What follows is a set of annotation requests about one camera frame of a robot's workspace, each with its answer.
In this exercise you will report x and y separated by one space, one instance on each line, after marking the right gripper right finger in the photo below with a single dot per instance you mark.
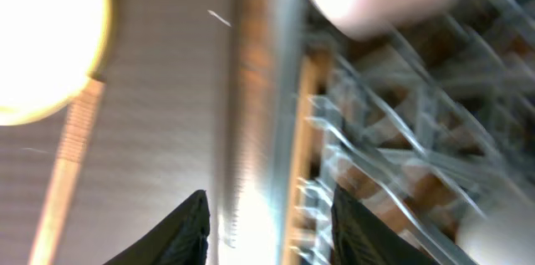
361 238

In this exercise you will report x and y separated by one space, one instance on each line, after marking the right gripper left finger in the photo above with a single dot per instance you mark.
181 238

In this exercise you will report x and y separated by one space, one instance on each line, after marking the white green cup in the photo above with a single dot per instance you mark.
504 237

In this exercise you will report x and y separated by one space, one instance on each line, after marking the grey dishwasher rack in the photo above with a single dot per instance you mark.
426 125

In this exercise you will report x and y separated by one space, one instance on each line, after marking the brown serving tray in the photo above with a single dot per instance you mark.
163 126

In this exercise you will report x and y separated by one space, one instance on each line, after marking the wooden chopstick right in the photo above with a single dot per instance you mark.
68 163

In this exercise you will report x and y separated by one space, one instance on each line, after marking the yellow plate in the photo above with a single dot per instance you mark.
49 51

